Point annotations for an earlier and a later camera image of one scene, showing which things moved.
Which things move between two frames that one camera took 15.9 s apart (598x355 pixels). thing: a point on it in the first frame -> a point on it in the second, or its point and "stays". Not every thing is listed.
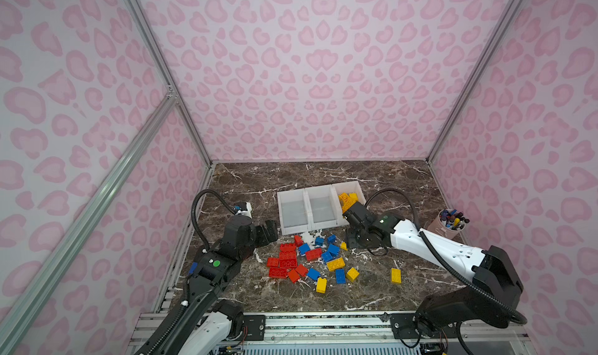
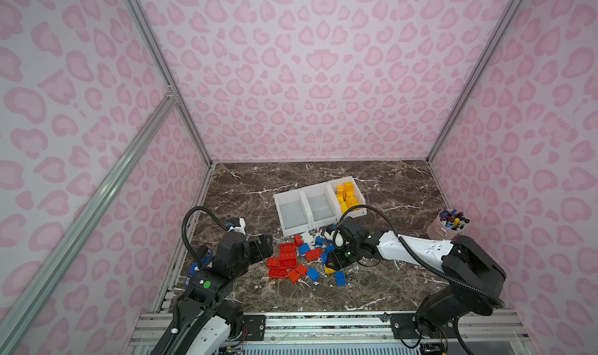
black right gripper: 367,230 -> 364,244
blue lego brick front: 340,276 stays
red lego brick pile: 286,265 stays
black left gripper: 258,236 -> 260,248
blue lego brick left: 313,273 stays
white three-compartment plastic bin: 314,208 stays
